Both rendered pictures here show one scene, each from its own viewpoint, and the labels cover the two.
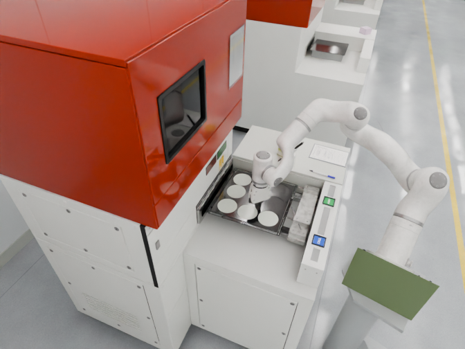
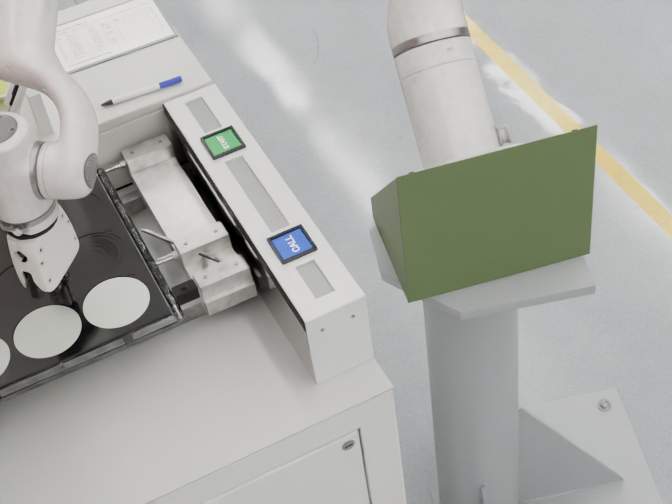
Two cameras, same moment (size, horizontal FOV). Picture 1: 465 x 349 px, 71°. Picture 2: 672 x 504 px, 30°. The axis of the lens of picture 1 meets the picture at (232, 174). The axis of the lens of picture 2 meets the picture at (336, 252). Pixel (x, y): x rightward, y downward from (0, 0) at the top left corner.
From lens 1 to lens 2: 0.42 m
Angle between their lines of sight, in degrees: 30
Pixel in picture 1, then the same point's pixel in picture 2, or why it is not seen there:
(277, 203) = (100, 251)
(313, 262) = (326, 297)
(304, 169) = not seen: hidden behind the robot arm
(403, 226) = (436, 62)
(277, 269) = (251, 397)
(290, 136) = (23, 28)
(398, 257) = (478, 137)
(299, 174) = not seen: hidden behind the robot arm
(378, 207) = (275, 111)
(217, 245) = (49, 481)
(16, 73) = not seen: outside the picture
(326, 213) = (244, 174)
